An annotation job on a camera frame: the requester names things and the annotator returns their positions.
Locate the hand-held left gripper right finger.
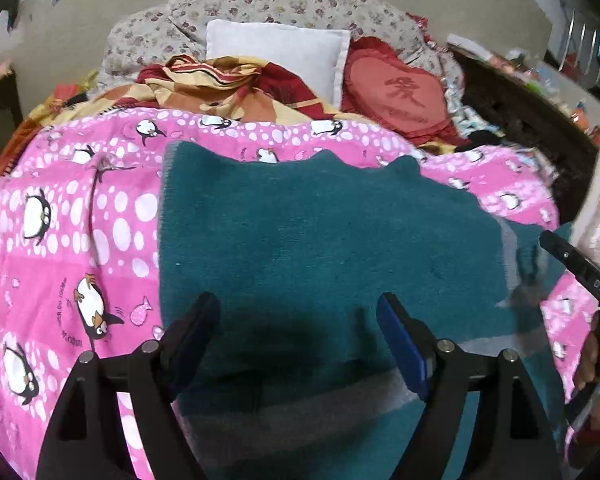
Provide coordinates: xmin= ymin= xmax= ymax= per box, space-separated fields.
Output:
xmin=376 ymin=292 xmax=566 ymax=480

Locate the dark wooden cabinet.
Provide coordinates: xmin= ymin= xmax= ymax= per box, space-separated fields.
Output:
xmin=447 ymin=42 xmax=600 ymax=221

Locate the teal sweater with grey stripes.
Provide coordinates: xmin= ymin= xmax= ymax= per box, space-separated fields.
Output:
xmin=157 ymin=141 xmax=573 ymax=480

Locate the floral quilt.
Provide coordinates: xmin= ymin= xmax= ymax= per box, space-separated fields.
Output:
xmin=102 ymin=0 xmax=466 ymax=111

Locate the wardrobe with metal handles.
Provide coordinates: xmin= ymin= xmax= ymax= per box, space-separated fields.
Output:
xmin=545 ymin=0 xmax=600 ymax=98

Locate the white pillow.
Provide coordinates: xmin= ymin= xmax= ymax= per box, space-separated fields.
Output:
xmin=206 ymin=19 xmax=352 ymax=111

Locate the light blue printed cloth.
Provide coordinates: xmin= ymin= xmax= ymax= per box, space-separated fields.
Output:
xmin=450 ymin=102 xmax=506 ymax=147

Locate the row of colourful packets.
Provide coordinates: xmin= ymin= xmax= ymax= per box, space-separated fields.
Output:
xmin=480 ymin=47 xmax=600 ymax=147

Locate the red heart cushion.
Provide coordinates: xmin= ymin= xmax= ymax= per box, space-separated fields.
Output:
xmin=341 ymin=36 xmax=463 ymax=147

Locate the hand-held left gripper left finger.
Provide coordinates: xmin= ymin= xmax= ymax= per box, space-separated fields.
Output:
xmin=35 ymin=291 xmax=222 ymax=480

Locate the pink penguin print blanket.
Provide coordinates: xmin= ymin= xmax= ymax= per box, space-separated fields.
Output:
xmin=0 ymin=107 xmax=600 ymax=480

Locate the red and yellow striped blanket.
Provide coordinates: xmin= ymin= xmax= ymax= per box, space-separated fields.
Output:
xmin=10 ymin=55 xmax=346 ymax=161

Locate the person's right hand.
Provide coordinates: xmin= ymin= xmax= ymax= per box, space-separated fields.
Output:
xmin=572 ymin=310 xmax=600 ymax=433

